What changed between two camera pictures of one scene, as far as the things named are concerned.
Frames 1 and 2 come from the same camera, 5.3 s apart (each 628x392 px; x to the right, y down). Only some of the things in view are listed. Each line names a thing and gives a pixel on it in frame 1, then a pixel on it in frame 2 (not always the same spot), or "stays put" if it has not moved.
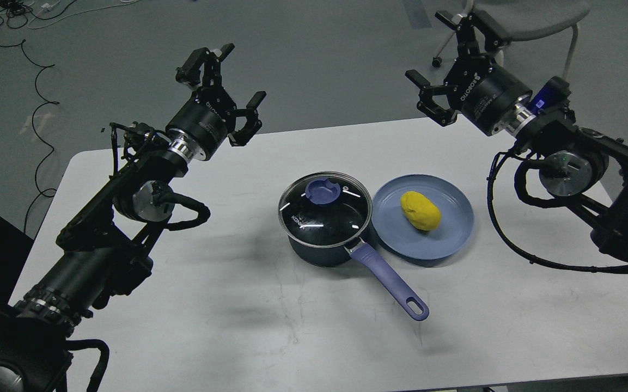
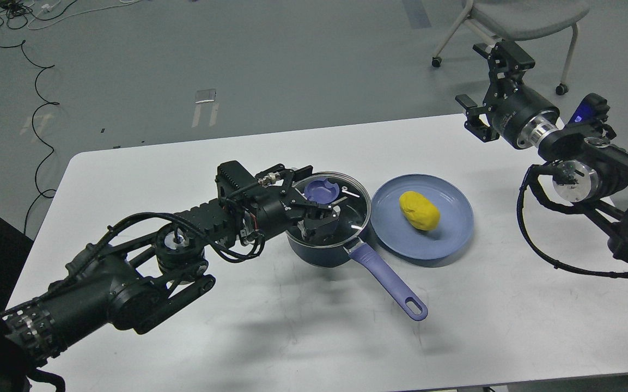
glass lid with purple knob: x=325 y=208 stays put
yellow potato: x=422 y=212 stays put
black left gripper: x=201 y=125 → x=278 y=202
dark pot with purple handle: x=368 y=252 stays put
